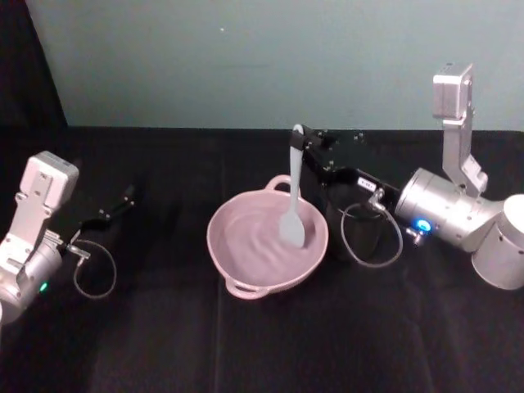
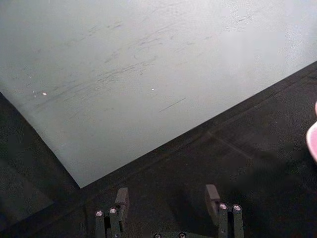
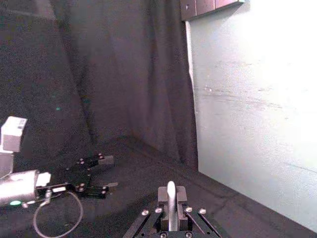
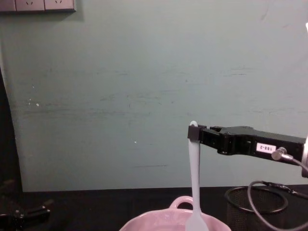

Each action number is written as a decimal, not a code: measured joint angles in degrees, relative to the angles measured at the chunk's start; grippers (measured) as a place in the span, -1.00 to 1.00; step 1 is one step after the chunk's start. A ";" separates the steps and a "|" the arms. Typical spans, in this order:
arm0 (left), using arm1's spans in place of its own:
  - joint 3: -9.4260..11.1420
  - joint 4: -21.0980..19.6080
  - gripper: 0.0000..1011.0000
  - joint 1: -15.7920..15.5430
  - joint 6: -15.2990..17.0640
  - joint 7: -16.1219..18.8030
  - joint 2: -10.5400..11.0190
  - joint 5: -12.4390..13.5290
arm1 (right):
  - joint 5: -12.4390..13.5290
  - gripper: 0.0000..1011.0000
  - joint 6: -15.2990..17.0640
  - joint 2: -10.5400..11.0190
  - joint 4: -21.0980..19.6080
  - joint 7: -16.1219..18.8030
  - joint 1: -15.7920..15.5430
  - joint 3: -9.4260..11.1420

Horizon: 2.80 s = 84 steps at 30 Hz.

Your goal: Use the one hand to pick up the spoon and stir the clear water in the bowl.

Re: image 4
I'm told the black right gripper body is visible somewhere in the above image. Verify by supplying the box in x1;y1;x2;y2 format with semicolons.
225;125;306;165

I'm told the black table cloth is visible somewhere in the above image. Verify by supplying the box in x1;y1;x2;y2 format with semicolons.
0;184;308;231

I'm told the black mesh round holder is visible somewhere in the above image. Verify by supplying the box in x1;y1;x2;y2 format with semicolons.
224;184;308;231

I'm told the dark side panel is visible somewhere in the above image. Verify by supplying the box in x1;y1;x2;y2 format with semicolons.
0;64;24;193

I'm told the thin grey cable silver plug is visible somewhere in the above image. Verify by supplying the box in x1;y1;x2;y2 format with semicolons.
247;147;308;231

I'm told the pink ceramic dish with handle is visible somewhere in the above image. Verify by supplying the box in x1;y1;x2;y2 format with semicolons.
119;195;233;231

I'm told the grey wall socket plate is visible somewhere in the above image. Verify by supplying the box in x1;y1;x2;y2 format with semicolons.
0;0;16;12
44;0;77;13
15;0;46;12

